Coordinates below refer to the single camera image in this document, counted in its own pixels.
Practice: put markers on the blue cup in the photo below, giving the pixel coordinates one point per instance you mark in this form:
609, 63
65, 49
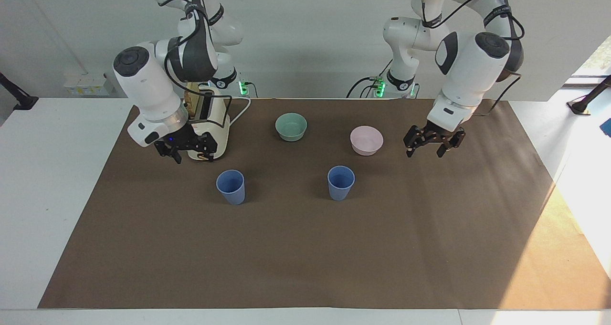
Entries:
231, 187
341, 183

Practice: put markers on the cream toaster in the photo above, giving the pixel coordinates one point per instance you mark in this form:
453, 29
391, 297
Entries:
215, 124

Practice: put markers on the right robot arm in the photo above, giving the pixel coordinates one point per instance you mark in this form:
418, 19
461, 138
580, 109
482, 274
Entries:
143, 81

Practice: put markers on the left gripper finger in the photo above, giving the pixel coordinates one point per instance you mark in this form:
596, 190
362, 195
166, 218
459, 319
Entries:
453, 141
416, 136

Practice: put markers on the green bowl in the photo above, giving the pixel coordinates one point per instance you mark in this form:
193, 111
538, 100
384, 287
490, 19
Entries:
291, 127

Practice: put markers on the pink bowl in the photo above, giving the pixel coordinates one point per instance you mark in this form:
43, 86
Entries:
366, 141

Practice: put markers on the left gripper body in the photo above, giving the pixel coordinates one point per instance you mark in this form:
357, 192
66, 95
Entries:
439, 135

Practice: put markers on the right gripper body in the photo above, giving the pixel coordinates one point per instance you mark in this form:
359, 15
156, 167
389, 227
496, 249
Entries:
180, 136

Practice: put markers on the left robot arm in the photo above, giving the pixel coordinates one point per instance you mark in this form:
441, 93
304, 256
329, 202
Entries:
470, 72

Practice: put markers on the blue object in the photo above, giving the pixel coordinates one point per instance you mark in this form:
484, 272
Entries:
607, 127

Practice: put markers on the black stand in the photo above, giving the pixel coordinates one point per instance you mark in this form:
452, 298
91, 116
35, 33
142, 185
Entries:
589, 99
19, 100

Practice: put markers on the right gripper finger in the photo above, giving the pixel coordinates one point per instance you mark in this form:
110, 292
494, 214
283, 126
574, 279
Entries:
206, 144
169, 152

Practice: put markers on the white wall socket strip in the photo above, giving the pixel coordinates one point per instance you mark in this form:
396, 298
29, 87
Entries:
88, 85

